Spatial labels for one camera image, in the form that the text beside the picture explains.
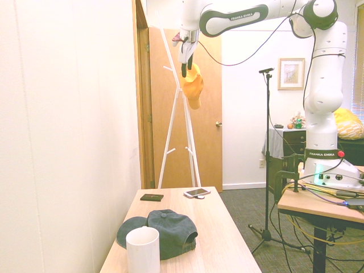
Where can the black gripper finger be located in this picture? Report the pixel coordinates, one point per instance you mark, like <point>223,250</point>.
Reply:
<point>190,62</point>
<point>184,70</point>

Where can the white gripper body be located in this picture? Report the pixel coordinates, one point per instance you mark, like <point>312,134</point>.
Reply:
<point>186,54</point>

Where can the yellow baseball cap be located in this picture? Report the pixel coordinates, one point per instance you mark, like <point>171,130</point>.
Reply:
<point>194,88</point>

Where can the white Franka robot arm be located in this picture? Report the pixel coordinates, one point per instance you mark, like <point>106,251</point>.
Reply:
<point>321,94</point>

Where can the red knob on robot base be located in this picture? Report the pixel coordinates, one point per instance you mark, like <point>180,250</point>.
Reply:
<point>340,154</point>

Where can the dark green baseball cap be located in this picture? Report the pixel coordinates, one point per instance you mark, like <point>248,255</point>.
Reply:
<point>170,230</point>

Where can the white coat rack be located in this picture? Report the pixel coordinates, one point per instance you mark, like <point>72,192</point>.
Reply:
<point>179,93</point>

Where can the wooden door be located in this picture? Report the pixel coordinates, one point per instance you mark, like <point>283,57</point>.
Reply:
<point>204,156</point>

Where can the black shallow bowl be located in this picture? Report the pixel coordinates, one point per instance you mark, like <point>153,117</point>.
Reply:
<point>278,126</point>

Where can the grey cloth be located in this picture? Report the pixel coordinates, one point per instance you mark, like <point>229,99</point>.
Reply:
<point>274,142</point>

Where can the orange fruit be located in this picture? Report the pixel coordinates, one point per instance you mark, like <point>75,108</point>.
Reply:
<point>289,126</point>

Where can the dried flower decoration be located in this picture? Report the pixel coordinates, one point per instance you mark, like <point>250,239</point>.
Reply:
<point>298,115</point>

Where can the white smartphone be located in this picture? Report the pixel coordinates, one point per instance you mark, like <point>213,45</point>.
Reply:
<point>197,192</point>

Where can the green small ornament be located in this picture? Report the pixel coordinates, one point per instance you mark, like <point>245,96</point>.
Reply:
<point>298,124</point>

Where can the dark wooden dresser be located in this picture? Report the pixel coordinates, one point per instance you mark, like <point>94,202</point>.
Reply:
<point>294,139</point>

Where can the black tripod stand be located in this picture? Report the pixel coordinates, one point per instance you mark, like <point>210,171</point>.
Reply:
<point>267,170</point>

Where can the black wallet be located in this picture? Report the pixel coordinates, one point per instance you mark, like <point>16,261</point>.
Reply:
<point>152,197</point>

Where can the black metal clamp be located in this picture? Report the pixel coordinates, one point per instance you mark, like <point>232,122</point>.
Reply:
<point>280,182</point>

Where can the window blinds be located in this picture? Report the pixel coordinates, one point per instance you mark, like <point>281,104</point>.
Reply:
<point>359,85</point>

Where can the yellow bag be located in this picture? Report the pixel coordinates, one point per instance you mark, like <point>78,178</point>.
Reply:
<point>351,126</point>

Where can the black cabinet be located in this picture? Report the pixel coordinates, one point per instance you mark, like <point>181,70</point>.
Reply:
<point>351,150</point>

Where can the wooden table with black legs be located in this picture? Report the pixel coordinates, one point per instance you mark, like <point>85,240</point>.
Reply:
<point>307,207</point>

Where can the white ceramic mug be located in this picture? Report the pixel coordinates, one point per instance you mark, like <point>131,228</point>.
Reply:
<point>143,250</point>

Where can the black box on table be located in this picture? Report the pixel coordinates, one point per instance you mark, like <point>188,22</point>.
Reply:
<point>355,203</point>

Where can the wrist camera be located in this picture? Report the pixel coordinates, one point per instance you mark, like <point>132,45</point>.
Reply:
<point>177,39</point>

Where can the wooden door frame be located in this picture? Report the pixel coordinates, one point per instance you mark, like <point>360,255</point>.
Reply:
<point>145,113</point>

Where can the black camera on stand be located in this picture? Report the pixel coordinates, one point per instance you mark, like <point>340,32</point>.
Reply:
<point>266,70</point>

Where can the framed wall picture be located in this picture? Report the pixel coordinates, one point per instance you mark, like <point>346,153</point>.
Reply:
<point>291,82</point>

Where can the wall power outlet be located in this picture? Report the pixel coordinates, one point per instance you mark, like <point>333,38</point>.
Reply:
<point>262,163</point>

